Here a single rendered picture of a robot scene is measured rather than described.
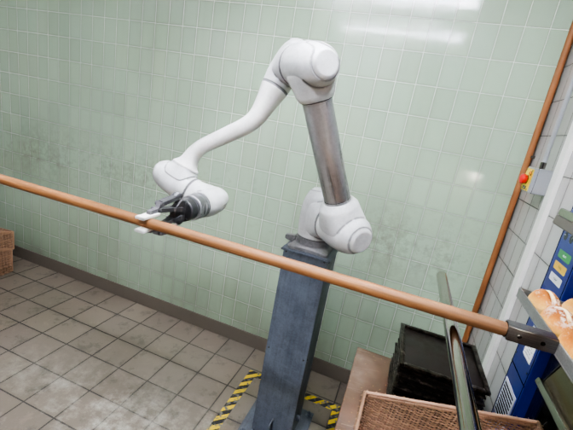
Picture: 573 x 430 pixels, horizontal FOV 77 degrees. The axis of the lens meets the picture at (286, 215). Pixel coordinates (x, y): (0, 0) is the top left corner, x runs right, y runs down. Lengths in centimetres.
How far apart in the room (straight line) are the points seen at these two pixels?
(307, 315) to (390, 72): 127
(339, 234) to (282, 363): 75
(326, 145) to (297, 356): 98
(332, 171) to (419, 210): 88
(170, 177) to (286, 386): 111
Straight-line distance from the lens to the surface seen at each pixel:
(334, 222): 131
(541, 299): 109
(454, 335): 84
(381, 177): 202
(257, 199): 222
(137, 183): 272
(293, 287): 160
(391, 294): 85
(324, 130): 121
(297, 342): 171
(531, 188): 172
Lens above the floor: 154
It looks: 15 degrees down
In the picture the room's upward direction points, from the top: 10 degrees clockwise
